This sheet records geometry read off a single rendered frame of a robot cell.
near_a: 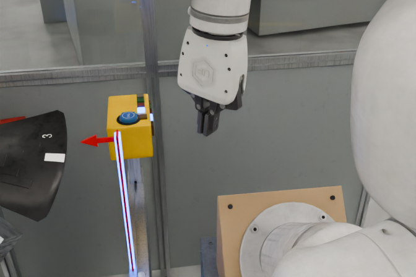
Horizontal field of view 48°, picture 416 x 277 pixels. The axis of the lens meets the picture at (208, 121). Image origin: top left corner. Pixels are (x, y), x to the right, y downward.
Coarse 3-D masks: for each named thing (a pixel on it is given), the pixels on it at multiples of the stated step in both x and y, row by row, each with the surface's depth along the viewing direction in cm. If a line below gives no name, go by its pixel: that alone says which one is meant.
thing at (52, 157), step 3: (48, 153) 80; (51, 153) 80; (54, 153) 80; (57, 153) 80; (45, 156) 79; (48, 156) 80; (51, 156) 80; (54, 156) 80; (57, 156) 80; (60, 156) 80; (63, 156) 80; (45, 159) 79; (48, 159) 79; (51, 159) 79; (54, 159) 79; (57, 159) 80; (60, 159) 80; (63, 159) 80
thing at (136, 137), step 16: (112, 96) 118; (128, 96) 118; (144, 96) 118; (112, 112) 111; (112, 128) 105; (128, 128) 106; (144, 128) 106; (112, 144) 107; (128, 144) 108; (144, 144) 108
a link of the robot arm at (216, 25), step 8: (192, 8) 66; (192, 16) 66; (200, 16) 64; (208, 16) 64; (216, 16) 63; (240, 16) 64; (248, 16) 67; (192, 24) 66; (200, 24) 65; (208, 24) 64; (216, 24) 64; (224, 24) 64; (232, 24) 64; (240, 24) 65; (208, 32) 66; (216, 32) 64; (224, 32) 64; (232, 32) 65; (240, 32) 66
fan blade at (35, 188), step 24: (24, 120) 86; (48, 120) 86; (0, 144) 80; (24, 144) 81; (48, 144) 81; (0, 168) 76; (24, 168) 77; (48, 168) 78; (0, 192) 73; (24, 192) 74; (48, 192) 76
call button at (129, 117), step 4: (124, 112) 109; (128, 112) 109; (132, 112) 109; (120, 116) 107; (124, 116) 107; (128, 116) 107; (132, 116) 107; (136, 116) 108; (120, 120) 107; (124, 120) 106; (128, 120) 106; (132, 120) 107; (136, 120) 108
